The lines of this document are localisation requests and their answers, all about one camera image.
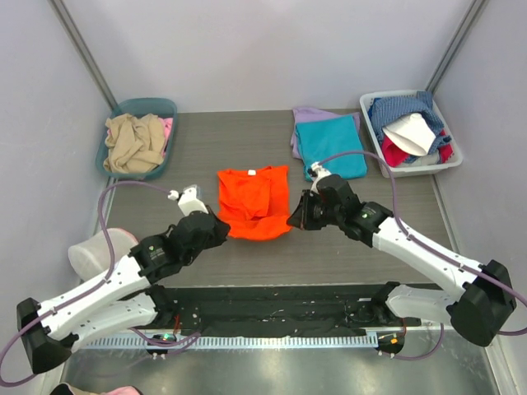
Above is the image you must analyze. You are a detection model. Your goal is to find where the orange t shirt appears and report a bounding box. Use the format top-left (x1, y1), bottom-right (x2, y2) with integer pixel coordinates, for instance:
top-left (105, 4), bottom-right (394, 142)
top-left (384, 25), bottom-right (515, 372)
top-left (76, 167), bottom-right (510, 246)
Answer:
top-left (217, 165), bottom-right (291, 241)

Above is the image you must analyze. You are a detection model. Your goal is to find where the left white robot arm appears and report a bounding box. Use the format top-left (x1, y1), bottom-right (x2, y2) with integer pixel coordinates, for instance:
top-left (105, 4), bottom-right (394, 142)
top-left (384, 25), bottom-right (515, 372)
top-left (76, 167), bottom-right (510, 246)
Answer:
top-left (16, 209), bottom-right (231, 374)

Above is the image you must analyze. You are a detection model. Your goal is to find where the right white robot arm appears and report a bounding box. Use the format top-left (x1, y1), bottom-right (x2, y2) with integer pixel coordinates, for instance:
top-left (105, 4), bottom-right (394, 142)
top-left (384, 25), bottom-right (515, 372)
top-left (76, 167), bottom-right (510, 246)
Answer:
top-left (287, 174), bottom-right (516, 346)

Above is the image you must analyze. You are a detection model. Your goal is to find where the folded teal t shirt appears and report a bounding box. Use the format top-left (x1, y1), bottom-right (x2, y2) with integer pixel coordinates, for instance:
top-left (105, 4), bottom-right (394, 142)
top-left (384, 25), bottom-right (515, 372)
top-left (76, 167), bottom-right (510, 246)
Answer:
top-left (295, 115), bottom-right (367, 181)

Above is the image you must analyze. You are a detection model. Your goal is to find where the red garment in basket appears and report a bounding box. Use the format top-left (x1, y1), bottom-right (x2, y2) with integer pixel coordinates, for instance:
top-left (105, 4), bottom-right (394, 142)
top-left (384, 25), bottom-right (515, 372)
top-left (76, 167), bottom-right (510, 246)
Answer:
top-left (381, 141), bottom-right (453, 167)

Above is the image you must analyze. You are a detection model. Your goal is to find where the folded lavender t shirt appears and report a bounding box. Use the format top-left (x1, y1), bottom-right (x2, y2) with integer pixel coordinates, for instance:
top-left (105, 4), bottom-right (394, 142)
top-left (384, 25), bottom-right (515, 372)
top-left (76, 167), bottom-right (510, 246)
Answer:
top-left (290, 107), bottom-right (342, 160)

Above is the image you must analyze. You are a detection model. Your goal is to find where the white garment in basket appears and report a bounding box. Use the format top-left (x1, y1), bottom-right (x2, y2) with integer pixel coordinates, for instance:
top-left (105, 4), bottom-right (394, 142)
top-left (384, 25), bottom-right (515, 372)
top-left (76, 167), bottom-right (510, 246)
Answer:
top-left (382, 113), bottom-right (436, 156)

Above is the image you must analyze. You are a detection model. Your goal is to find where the blue checkered garment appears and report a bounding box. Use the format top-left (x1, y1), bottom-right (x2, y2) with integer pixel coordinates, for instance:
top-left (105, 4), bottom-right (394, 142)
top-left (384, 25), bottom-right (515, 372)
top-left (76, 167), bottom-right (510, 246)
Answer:
top-left (370, 91), bottom-right (451, 154)

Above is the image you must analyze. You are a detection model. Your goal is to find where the beige crumpled shirt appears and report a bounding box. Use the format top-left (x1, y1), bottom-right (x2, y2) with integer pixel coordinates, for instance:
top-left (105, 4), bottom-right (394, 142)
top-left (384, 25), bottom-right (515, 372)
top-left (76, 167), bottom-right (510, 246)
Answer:
top-left (103, 114), bottom-right (165, 174)

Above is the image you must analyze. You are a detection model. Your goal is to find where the white mesh bag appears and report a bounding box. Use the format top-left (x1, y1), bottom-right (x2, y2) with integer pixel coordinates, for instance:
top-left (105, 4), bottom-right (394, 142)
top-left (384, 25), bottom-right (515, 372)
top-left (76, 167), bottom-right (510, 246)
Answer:
top-left (68, 228), bottom-right (138, 281)

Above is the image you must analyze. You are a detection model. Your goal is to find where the pink garment in basket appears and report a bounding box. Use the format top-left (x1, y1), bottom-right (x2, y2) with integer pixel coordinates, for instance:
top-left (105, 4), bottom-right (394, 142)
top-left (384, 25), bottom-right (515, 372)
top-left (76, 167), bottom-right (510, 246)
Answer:
top-left (160, 118), bottom-right (173, 156)

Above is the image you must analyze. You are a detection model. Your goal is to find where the pink cloth at bottom edge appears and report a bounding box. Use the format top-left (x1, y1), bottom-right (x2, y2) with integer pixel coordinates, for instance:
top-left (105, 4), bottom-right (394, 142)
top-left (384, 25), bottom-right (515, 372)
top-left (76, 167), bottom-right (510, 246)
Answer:
top-left (49, 382), bottom-right (143, 395)

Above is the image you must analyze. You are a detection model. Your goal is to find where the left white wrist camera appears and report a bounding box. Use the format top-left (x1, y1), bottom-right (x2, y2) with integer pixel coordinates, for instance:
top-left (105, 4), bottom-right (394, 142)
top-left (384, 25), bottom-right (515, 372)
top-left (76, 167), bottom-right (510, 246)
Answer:
top-left (167, 184), bottom-right (208, 216)

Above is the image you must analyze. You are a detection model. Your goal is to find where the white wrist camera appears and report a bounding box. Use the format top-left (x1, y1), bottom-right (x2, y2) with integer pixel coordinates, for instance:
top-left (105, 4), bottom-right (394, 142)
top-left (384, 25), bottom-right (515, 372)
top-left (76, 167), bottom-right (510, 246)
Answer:
top-left (308, 162), bottom-right (331, 193)
top-left (167, 184), bottom-right (208, 216)

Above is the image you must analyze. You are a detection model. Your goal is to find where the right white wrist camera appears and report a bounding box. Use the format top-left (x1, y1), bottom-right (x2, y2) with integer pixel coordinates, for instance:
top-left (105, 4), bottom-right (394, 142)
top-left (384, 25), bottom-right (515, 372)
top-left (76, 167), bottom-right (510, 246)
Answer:
top-left (308, 162), bottom-right (331, 193)

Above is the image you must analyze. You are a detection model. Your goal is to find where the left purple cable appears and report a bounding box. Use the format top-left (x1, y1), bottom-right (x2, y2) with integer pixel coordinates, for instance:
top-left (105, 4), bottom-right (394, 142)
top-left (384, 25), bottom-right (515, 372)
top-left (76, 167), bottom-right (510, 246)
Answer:
top-left (0, 180), bottom-right (203, 387)

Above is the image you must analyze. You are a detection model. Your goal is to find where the purple cable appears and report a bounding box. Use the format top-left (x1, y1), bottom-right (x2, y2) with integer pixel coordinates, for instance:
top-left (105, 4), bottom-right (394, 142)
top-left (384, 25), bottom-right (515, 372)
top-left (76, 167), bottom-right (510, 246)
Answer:
top-left (0, 180), bottom-right (203, 387)
top-left (319, 150), bottom-right (527, 361)

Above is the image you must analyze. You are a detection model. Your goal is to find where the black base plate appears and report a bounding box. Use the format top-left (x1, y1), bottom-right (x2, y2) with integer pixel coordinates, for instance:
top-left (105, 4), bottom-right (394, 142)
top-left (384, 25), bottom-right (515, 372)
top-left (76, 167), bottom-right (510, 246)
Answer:
top-left (166, 285), bottom-right (420, 338)

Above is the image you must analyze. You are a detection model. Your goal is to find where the white slotted cable duct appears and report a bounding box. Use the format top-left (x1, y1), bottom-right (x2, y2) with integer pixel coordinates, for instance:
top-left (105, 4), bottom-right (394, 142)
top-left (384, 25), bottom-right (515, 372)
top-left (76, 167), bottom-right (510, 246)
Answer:
top-left (84, 332), bottom-right (378, 351)

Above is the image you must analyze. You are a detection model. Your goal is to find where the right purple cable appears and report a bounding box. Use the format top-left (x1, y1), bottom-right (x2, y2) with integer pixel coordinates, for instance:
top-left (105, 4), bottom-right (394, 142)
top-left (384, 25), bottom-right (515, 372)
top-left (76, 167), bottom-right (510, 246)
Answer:
top-left (319, 150), bottom-right (527, 361)

